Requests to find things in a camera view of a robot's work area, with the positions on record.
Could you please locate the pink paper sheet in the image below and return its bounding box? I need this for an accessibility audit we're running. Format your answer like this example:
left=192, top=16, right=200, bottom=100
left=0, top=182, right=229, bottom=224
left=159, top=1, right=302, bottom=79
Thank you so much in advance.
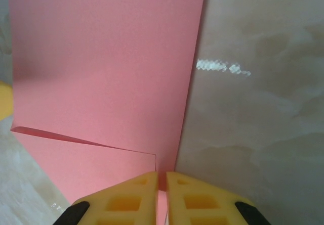
left=7, top=0, right=207, bottom=225

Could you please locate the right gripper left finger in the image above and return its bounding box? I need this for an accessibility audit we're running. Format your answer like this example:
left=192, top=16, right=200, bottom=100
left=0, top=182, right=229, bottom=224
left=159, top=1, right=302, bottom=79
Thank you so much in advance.
left=57, top=171, right=159, bottom=225

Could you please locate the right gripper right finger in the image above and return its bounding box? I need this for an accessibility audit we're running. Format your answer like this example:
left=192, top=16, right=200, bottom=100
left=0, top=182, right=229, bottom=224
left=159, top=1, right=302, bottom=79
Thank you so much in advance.
left=166, top=171, right=273, bottom=225

